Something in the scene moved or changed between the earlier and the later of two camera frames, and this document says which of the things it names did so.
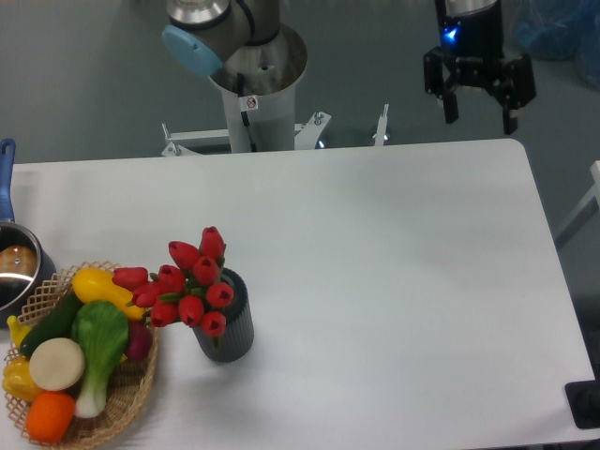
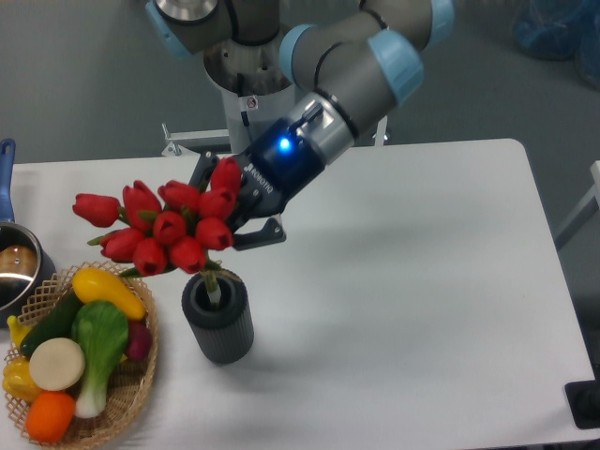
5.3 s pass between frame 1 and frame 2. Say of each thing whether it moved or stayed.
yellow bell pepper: stayed
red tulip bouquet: moved
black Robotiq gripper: moved
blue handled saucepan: stayed
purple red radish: stayed
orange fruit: stayed
